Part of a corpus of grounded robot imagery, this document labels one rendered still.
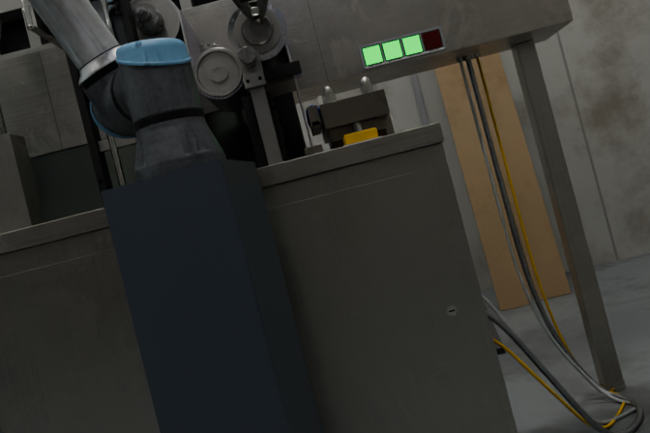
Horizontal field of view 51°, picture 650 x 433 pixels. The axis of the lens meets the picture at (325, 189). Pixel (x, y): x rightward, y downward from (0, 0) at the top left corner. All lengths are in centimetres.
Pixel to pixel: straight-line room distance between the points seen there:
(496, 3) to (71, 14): 129
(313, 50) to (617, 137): 297
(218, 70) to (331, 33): 46
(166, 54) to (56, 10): 24
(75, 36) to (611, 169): 386
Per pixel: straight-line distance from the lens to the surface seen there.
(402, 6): 210
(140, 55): 114
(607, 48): 476
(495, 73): 423
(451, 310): 145
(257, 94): 166
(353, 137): 142
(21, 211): 190
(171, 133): 111
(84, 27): 128
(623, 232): 472
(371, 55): 205
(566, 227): 230
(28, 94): 220
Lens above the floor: 79
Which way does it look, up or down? 1 degrees up
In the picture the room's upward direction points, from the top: 14 degrees counter-clockwise
